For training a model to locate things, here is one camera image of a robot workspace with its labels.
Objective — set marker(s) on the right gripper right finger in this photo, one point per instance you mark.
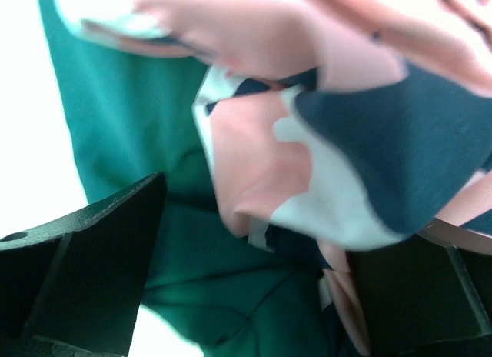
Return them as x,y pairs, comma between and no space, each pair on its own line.
429,295

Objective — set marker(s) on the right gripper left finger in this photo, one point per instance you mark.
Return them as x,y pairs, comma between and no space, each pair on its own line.
73,286

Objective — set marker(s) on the teal shorts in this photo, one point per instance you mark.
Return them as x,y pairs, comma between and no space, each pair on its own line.
130,116

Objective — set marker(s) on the pink patterned shorts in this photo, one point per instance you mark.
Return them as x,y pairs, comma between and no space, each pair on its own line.
330,127

